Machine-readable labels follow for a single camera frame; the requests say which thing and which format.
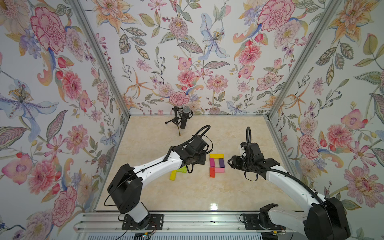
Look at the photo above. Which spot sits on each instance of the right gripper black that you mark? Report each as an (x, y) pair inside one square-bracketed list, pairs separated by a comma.
[(235, 163)]

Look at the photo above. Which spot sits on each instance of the magenta block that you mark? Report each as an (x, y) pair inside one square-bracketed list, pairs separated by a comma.
[(212, 163)]

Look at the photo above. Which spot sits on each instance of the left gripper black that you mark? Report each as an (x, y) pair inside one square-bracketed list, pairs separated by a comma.
[(203, 153)]

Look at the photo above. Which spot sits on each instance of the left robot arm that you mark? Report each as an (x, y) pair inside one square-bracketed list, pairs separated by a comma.
[(126, 187)]

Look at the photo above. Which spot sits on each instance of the long yellow block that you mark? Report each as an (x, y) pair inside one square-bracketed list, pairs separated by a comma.
[(217, 156), (173, 175)]

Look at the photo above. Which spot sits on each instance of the lime green block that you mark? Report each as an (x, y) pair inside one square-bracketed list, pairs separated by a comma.
[(182, 170)]

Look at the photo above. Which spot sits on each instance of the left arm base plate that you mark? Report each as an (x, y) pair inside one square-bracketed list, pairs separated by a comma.
[(151, 222)]

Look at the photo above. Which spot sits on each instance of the aluminium front rail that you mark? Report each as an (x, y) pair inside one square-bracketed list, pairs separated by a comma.
[(176, 222)]

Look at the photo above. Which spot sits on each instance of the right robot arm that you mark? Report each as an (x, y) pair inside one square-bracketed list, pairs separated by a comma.
[(321, 218)]

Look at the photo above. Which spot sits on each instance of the purple block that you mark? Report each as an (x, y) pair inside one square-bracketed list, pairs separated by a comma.
[(221, 163)]

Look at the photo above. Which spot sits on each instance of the pink block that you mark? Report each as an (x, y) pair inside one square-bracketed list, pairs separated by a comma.
[(219, 170)]

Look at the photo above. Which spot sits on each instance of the black microphone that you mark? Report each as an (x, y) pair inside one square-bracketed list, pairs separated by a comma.
[(186, 113)]

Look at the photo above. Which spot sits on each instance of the red block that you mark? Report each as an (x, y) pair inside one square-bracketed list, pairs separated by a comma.
[(212, 172)]

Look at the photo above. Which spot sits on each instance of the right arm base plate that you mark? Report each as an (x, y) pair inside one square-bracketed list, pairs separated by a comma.
[(260, 220)]

